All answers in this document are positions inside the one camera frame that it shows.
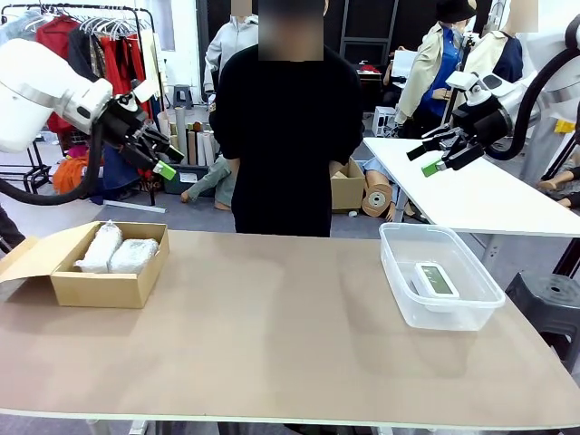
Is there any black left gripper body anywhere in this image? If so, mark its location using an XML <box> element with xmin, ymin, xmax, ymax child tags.
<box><xmin>96</xmin><ymin>92</ymin><xmax>149</xmax><ymax>149</ymax></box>

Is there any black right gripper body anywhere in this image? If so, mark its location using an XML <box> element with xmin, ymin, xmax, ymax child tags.
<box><xmin>452</xmin><ymin>97</ymin><xmax>516</xmax><ymax>147</ymax></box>

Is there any bubble-wrapped clock with visible display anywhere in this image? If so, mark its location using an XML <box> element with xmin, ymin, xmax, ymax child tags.
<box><xmin>108</xmin><ymin>238</ymin><xmax>160</xmax><ymax>276</ymax></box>

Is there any bubble-wrapped clock with hidden display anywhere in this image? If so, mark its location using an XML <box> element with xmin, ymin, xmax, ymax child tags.
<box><xmin>72</xmin><ymin>220</ymin><xmax>124</xmax><ymax>275</ymax></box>

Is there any unwrapped white digital clock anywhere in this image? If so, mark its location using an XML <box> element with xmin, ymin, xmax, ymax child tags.
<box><xmin>411</xmin><ymin>261</ymin><xmax>461</xmax><ymax>301</ymax></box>

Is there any white side table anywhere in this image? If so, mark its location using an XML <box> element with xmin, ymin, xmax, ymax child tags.
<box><xmin>362</xmin><ymin>135</ymin><xmax>580</xmax><ymax>237</ymax></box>

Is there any small dark stool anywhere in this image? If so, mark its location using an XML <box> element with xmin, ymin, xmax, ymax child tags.
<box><xmin>171</xmin><ymin>84</ymin><xmax>194</xmax><ymax>110</ymax></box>

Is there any white computer case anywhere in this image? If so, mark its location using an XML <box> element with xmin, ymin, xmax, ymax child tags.
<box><xmin>372</xmin><ymin>105</ymin><xmax>401</xmax><ymax>137</ymax></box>

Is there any floor mannequin in grey clothes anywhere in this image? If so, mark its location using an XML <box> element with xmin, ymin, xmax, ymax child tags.
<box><xmin>179</xmin><ymin>156</ymin><xmax>239</xmax><ymax>212</ymax></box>

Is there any orange cloth pile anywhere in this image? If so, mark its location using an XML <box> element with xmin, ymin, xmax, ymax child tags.
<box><xmin>53</xmin><ymin>151</ymin><xmax>92</xmax><ymax>196</ymax></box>

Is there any brown paper roll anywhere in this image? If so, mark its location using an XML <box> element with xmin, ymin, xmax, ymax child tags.
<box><xmin>361</xmin><ymin>180</ymin><xmax>395</xmax><ymax>219</ymax></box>

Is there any red hanging garment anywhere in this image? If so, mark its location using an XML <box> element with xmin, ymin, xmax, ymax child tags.
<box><xmin>35</xmin><ymin>15</ymin><xmax>81</xmax><ymax>49</ymax></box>

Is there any black clothes rack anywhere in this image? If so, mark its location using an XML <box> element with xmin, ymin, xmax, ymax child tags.
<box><xmin>0</xmin><ymin>3</ymin><xmax>158</xmax><ymax>214</ymax></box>

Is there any person in black sweater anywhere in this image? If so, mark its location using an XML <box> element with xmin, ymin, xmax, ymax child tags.
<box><xmin>208</xmin><ymin>0</ymin><xmax>363</xmax><ymax>239</ymax></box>

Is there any brown cardboard box with flap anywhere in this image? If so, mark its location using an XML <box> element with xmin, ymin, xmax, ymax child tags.
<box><xmin>0</xmin><ymin>220</ymin><xmax>171</xmax><ymax>311</ymax></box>

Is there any dark clothed bystander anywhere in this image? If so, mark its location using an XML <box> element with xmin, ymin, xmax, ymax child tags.
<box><xmin>0</xmin><ymin>206</ymin><xmax>27</xmax><ymax>255</ymax></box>

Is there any clear plastic bin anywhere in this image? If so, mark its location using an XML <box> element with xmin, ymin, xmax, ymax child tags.
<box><xmin>378</xmin><ymin>221</ymin><xmax>507</xmax><ymax>332</ymax></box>

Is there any black plastic stool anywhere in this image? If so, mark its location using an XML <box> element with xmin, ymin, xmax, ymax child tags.
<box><xmin>505</xmin><ymin>270</ymin><xmax>580</xmax><ymax>363</ymax></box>

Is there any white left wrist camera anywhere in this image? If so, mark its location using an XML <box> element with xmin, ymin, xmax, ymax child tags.
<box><xmin>130</xmin><ymin>79</ymin><xmax>152</xmax><ymax>102</ymax></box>

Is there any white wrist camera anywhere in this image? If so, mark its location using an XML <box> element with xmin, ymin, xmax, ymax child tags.
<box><xmin>130</xmin><ymin>79</ymin><xmax>152</xmax><ymax>102</ymax></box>
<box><xmin>446</xmin><ymin>72</ymin><xmax>480</xmax><ymax>94</ymax></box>

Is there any right arm black hose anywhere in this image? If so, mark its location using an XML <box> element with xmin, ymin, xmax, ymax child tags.
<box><xmin>487</xmin><ymin>44</ymin><xmax>580</xmax><ymax>160</ymax></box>

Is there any arm black hose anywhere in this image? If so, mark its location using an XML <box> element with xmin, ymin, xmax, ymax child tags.
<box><xmin>487</xmin><ymin>44</ymin><xmax>580</xmax><ymax>160</ymax></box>
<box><xmin>0</xmin><ymin>121</ymin><xmax>104</xmax><ymax>208</ymax></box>

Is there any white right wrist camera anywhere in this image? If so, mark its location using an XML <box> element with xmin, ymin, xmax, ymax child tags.
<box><xmin>446</xmin><ymin>72</ymin><xmax>480</xmax><ymax>94</ymax></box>

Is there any left arm black hose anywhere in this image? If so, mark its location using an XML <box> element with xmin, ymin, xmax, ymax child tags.
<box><xmin>0</xmin><ymin>121</ymin><xmax>104</xmax><ymax>208</ymax></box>

